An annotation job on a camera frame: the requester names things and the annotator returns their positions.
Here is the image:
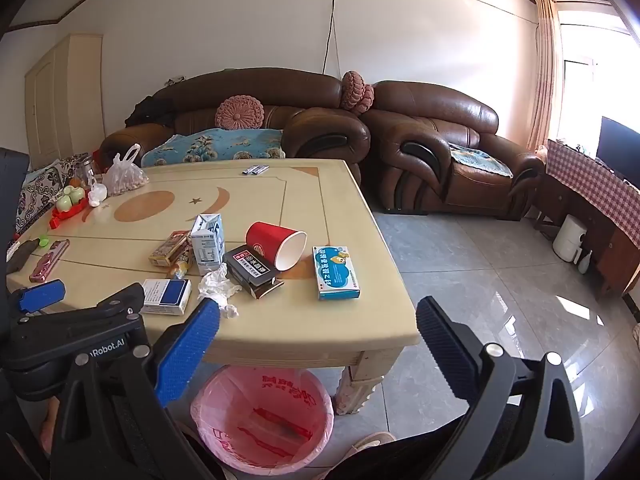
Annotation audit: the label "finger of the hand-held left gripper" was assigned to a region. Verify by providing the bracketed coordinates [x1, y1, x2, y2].
[5, 282, 147, 350]
[7, 280, 67, 313]

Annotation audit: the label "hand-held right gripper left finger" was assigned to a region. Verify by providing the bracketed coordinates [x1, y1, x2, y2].
[50, 299, 223, 480]

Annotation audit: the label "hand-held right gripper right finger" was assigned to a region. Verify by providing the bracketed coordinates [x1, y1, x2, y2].
[416, 296, 587, 480]

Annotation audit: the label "blue white pack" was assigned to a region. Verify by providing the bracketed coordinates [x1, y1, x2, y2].
[140, 278, 192, 317]

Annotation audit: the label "orange snack wrapper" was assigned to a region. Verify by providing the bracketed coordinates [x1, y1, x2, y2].
[167, 245, 195, 280]

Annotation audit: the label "pink trash bin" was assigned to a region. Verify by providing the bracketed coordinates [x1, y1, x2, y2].
[190, 365, 335, 471]

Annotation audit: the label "yellow red card box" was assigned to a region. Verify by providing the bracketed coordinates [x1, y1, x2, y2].
[148, 230, 192, 267]

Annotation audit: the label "black box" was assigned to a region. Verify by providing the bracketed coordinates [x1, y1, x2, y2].
[222, 245, 285, 300]

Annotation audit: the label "white milk carton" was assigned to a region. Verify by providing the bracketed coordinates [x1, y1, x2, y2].
[189, 213, 225, 277]

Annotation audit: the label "blue white medicine box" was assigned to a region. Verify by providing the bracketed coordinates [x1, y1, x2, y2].
[313, 246, 361, 301]

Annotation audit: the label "red paper cup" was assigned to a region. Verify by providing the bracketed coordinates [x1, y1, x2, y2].
[245, 221, 307, 270]

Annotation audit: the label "pink phone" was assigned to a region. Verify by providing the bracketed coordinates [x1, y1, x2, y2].
[29, 240, 71, 283]

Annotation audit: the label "dark cloth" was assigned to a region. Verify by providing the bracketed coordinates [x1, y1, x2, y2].
[6, 239, 43, 276]

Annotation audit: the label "red tray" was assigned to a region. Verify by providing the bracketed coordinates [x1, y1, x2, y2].
[50, 200, 93, 230]

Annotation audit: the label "floral covered bed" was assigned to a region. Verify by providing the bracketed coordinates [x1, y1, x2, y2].
[15, 152, 96, 236]

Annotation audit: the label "small white plastic bag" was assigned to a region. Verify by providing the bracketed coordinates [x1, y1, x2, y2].
[87, 176, 108, 207]

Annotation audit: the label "white slipper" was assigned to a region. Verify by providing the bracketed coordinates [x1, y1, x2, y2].
[325, 431, 396, 480]

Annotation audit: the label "plastic bag of nuts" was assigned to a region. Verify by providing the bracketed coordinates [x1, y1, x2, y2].
[102, 144, 150, 197]

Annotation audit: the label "person's dark trousers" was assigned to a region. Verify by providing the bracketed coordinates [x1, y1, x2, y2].
[327, 425, 466, 480]

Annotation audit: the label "glass teapot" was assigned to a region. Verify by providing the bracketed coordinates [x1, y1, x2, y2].
[75, 154, 101, 188]

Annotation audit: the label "white appliance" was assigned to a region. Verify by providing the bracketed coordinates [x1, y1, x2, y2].
[552, 214, 588, 262]

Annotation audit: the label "brown wooden cabinet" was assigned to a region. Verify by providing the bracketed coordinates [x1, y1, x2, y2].
[532, 170, 640, 296]

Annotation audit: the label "blue armchair seat cloth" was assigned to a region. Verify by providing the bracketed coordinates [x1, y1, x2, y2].
[447, 142, 514, 178]

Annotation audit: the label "blue floral sofa cover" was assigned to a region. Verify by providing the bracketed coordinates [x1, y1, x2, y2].
[141, 127, 286, 168]

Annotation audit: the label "cream wooden table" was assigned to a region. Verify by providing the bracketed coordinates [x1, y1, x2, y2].
[6, 158, 421, 413]

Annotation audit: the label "black clothing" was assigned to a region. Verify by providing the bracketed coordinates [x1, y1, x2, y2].
[124, 95, 178, 128]

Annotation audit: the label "cream cabinet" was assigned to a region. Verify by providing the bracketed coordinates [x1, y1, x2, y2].
[25, 34, 106, 171]

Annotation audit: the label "red checked tablecloth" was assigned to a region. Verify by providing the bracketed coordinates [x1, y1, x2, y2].
[545, 139, 640, 248]

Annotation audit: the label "pink round cushion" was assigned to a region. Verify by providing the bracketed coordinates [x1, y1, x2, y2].
[355, 84, 375, 115]
[215, 95, 265, 130]
[341, 71, 363, 110]

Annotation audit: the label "brown leather armchair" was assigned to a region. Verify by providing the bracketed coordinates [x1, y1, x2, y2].
[360, 80, 546, 221]

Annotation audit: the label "brown leather sofa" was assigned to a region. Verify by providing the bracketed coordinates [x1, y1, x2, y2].
[98, 67, 372, 176]

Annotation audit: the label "black television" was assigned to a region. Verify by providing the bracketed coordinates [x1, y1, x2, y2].
[596, 116, 640, 181]

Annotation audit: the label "pink curtain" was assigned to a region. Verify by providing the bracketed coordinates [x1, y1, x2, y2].
[527, 0, 563, 153]

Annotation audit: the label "window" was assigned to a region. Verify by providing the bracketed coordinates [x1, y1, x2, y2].
[557, 0, 640, 141]

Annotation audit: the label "black wall cable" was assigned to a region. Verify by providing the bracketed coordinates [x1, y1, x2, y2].
[320, 0, 361, 76]

